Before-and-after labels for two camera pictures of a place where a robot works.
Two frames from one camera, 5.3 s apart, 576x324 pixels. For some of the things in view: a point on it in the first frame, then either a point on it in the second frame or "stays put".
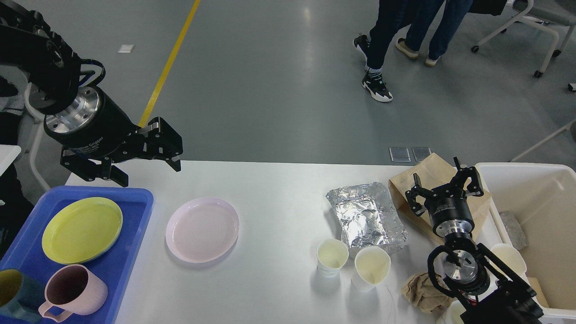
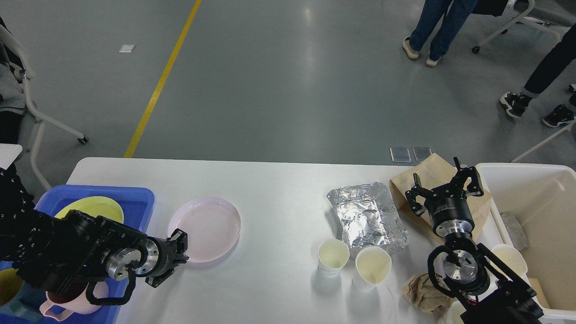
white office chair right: x=546 y=15 stays put
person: x=392 y=17 -> x=515 y=103
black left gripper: x=96 y=125 -> x=154 y=257
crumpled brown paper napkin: x=420 y=290 stays put
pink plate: x=202 y=230 stays put
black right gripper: x=447 y=208 stays put
